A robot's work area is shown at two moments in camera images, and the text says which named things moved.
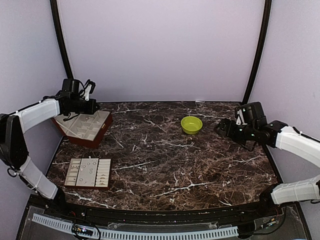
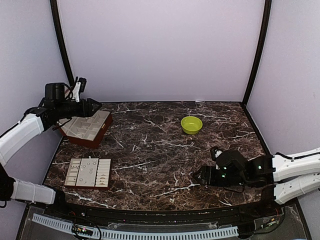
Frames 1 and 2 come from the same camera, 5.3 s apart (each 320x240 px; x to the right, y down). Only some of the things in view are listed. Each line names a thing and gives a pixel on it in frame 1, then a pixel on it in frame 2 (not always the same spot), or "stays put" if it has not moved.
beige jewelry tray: x=88 y=172 stays put
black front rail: x=153 y=215 stays put
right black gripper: x=230 y=133 -> x=210 y=178
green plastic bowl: x=191 y=125 stays put
